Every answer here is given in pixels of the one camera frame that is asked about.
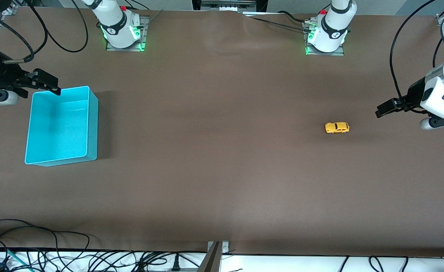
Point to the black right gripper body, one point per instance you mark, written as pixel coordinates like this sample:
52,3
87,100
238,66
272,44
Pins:
6,74

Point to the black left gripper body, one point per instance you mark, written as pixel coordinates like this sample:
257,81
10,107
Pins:
414,94

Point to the yellow beetle toy car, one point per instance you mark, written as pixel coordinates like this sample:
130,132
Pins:
336,128

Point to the turquoise plastic bin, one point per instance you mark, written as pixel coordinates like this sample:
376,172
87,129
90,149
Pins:
61,128

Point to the thin grey rod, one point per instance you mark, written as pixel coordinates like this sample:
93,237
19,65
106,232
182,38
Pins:
154,17

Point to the white power strip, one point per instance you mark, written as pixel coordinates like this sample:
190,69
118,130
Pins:
227,5

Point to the black power plug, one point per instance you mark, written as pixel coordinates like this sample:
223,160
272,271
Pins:
176,264

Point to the aluminium frame profile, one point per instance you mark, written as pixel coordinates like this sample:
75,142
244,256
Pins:
441,19
10,9

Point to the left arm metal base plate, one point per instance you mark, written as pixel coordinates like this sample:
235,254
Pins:
327,54

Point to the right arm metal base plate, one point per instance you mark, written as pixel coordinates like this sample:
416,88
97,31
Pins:
125,49

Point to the black stand frame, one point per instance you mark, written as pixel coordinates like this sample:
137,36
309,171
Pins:
196,4

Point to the metal table bracket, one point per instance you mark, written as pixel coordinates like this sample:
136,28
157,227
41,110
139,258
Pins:
214,260

